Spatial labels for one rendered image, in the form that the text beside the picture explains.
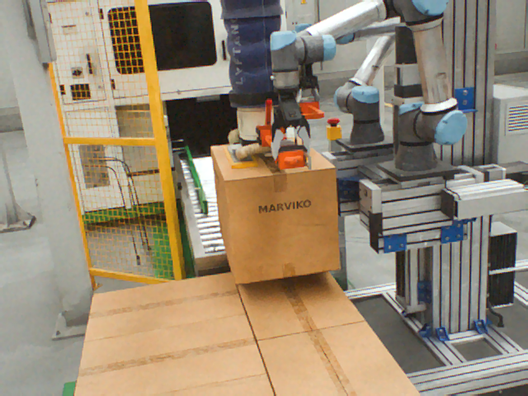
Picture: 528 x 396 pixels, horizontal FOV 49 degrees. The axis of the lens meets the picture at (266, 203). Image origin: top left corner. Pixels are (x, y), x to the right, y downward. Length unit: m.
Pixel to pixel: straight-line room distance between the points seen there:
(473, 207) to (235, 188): 0.82
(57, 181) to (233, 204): 1.42
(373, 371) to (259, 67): 1.13
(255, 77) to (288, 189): 0.43
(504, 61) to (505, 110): 10.85
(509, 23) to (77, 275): 11.31
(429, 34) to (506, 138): 0.68
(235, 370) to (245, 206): 0.56
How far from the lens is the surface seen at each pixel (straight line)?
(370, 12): 1.95
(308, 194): 2.08
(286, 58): 1.67
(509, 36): 13.43
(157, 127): 3.21
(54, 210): 3.30
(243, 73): 2.19
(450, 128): 1.98
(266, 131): 2.01
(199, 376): 1.92
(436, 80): 1.95
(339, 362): 1.91
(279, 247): 2.12
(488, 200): 2.14
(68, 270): 3.41
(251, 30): 2.17
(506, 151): 2.45
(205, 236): 3.01
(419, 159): 2.11
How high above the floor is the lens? 1.61
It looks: 18 degrees down
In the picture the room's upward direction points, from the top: 5 degrees counter-clockwise
